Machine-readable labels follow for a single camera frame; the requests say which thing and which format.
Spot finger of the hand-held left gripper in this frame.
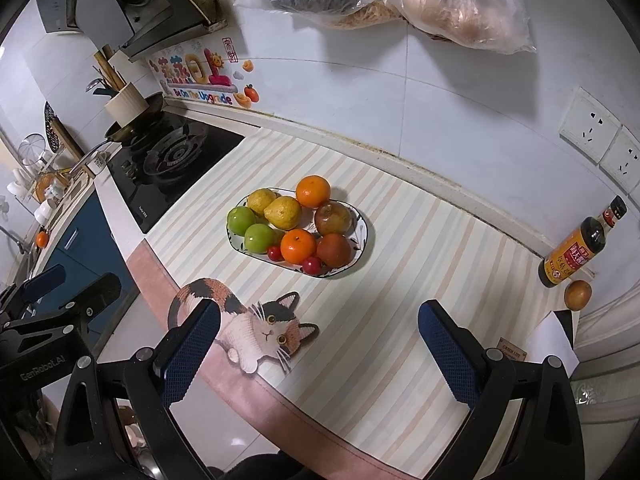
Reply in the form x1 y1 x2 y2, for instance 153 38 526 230
0 274 122 346
5 264 67 306

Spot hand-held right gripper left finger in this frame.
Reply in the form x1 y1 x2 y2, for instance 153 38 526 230
51 299 222 480

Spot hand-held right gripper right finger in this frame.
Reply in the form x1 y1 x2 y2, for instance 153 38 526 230
417 300 586 480

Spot green apple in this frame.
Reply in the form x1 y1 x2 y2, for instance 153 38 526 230
244 223 277 254
227 206 257 236

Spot floral ceramic plate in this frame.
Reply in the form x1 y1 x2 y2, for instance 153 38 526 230
226 187 376 278

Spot dark red orange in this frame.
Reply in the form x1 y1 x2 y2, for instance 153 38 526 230
316 233 353 268

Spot yellow lemon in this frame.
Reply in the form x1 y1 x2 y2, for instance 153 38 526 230
263 196 302 230
246 188 278 218

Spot red apple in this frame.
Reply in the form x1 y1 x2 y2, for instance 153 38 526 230
314 201 357 236

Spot blue cabinet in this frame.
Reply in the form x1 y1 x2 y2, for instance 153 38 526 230
30 191 138 321

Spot dish rack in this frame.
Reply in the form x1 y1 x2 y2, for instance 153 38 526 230
7 132 96 221

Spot white paper sheet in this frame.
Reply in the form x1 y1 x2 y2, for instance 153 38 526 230
527 310 581 376

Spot striped cat print mat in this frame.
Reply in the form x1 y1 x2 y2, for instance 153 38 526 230
125 127 581 480

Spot person's dark pants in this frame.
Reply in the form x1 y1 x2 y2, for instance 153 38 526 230
207 452 321 480

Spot brown round fruit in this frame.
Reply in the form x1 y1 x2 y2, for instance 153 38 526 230
564 280 593 311

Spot black perforated trivet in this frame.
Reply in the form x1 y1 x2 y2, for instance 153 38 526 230
44 101 63 153

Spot soy sauce bottle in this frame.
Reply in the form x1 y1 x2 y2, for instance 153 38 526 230
537 195 628 289

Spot black gas stove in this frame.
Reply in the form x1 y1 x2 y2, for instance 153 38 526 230
106 110 246 234

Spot dark frying pan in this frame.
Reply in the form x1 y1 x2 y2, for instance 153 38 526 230
70 92 166 171

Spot beige utensil holder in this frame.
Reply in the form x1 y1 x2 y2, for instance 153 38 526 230
104 81 150 123

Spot wooden spatula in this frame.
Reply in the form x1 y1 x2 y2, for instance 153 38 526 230
94 45 126 92

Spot grey range hood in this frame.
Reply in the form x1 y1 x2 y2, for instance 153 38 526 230
35 0 213 63

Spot plastic bag with pale contents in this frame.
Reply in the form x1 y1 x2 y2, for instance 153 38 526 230
380 0 538 56

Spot colourful wall sticker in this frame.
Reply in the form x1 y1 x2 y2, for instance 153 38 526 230
147 37 261 109

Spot white wall socket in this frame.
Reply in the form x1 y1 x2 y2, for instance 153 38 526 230
559 86 623 163
599 126 640 191

